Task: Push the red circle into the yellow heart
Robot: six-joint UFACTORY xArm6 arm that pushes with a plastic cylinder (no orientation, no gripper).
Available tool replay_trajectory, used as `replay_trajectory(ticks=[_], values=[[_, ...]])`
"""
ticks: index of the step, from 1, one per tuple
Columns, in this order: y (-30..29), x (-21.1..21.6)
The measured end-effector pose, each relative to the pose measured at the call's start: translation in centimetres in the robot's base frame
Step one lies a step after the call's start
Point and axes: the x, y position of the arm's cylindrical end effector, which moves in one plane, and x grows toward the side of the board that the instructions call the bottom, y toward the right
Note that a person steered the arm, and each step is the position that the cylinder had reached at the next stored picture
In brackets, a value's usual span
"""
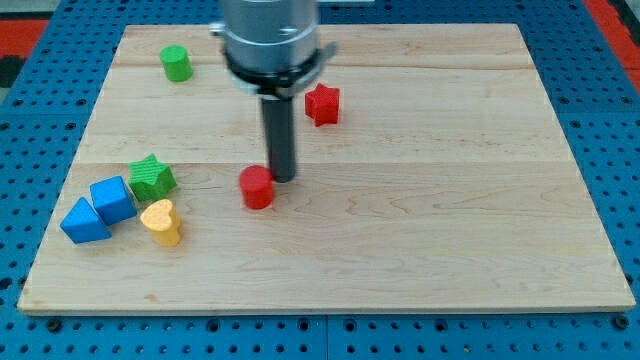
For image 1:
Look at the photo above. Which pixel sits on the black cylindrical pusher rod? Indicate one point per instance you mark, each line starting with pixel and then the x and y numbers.
pixel 279 131

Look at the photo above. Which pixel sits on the red cylinder block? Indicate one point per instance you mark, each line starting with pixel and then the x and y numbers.
pixel 256 187

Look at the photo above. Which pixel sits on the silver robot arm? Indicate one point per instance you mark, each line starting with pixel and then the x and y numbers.
pixel 272 50

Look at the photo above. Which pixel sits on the yellow heart block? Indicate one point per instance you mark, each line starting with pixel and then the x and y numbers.
pixel 162 222

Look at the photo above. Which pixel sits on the red star block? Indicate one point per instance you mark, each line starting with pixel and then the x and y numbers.
pixel 322 105

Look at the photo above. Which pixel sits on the green cylinder block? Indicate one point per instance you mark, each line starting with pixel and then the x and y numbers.
pixel 176 63

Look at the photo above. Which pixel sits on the green star block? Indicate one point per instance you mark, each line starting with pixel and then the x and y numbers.
pixel 150 179

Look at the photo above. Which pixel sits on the wooden board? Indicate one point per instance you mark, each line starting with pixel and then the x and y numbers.
pixel 446 187

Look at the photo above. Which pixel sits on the blue cube block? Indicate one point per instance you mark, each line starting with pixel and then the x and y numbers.
pixel 112 200

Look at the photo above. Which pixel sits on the blue triangle block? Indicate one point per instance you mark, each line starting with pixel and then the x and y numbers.
pixel 82 223

